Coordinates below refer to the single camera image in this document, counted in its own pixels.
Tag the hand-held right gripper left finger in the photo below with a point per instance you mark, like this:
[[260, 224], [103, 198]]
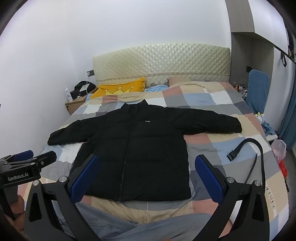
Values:
[[84, 179]]

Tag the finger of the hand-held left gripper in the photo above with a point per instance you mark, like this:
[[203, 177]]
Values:
[[47, 157], [24, 154]]

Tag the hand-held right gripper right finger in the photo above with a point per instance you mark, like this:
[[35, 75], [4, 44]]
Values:
[[208, 179]]

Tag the black puffer jacket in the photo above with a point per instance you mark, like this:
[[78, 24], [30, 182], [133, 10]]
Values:
[[143, 148]]

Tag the person's left hand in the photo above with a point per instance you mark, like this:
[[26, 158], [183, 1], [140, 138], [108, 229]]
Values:
[[19, 206]]

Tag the black belt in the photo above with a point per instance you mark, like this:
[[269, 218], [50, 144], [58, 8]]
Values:
[[232, 155]]

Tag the person's grey jeans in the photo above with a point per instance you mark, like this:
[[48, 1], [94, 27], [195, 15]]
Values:
[[111, 222]]

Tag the wooden nightstand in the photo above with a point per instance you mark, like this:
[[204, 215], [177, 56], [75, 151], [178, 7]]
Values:
[[75, 104]]

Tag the white bottle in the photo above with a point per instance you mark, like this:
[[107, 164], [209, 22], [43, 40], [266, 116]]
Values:
[[68, 95]]

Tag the checked quilt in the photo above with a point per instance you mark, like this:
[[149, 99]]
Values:
[[215, 104]]

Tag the red packet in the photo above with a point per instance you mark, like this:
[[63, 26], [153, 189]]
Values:
[[283, 169]]

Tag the black bag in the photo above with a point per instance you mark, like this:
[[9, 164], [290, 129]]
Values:
[[81, 89]]

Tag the clear plastic bag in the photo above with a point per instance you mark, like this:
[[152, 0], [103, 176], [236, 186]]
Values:
[[278, 148]]

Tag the white charger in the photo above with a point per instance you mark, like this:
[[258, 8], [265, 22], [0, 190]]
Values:
[[84, 87]]

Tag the crumpled blue cloth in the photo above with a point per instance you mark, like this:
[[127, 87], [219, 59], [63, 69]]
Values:
[[269, 128]]

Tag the white plush toy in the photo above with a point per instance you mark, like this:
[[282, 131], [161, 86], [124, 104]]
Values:
[[260, 118]]

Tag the group of small bottles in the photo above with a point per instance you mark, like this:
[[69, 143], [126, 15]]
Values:
[[240, 88]]

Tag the yellow pillow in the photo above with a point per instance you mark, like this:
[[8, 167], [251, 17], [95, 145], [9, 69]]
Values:
[[124, 87]]

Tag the blue curtain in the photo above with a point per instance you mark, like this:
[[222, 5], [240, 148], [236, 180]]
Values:
[[288, 115]]

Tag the light blue cloth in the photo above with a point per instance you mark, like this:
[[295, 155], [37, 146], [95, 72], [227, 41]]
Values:
[[157, 88]]

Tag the floral pillow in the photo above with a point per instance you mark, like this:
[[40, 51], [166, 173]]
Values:
[[158, 81]]

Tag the cream quilted headboard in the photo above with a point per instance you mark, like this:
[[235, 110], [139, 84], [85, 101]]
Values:
[[161, 60]]

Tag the grey wardrobe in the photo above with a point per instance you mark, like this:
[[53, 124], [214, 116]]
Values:
[[254, 23]]

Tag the wall socket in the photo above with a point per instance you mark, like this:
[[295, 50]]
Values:
[[90, 73], [249, 68]]

